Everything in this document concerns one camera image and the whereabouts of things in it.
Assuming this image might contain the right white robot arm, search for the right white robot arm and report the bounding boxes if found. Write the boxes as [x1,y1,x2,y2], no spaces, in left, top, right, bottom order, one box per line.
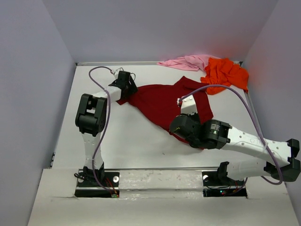
[169,114,301,185]

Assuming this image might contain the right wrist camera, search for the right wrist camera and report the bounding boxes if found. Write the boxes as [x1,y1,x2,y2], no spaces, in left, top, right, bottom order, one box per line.
[177,95,198,115]

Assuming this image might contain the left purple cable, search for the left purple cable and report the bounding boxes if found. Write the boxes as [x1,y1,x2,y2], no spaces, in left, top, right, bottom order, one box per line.
[88,66,118,196]

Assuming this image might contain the orange t shirt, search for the orange t shirt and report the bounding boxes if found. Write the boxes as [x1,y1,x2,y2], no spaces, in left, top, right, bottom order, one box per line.
[201,58,249,93]

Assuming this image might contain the pink t shirt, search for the pink t shirt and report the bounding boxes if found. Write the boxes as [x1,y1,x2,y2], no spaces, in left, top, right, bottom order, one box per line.
[157,54,219,72]

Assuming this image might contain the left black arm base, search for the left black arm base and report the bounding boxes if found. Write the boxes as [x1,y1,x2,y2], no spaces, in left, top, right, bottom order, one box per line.
[74,169,120,198]

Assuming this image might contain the purple cable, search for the purple cable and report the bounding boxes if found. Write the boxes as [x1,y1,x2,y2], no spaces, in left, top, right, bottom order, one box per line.
[88,66,118,196]
[178,84,283,196]

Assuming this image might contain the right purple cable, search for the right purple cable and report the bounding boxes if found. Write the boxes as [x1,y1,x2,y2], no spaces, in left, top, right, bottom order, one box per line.
[178,84,283,196]

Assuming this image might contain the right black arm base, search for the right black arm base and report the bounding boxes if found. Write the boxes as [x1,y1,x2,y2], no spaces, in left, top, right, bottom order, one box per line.
[201,161,248,198]

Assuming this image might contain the dark red t shirt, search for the dark red t shirt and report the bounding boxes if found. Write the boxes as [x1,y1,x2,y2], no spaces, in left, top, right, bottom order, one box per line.
[117,75,214,150]

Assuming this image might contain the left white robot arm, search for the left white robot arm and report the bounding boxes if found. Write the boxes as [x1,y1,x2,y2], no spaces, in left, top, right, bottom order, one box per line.
[75,68,138,187]

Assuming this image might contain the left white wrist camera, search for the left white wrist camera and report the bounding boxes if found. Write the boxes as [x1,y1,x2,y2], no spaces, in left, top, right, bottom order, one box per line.
[111,70,119,79]

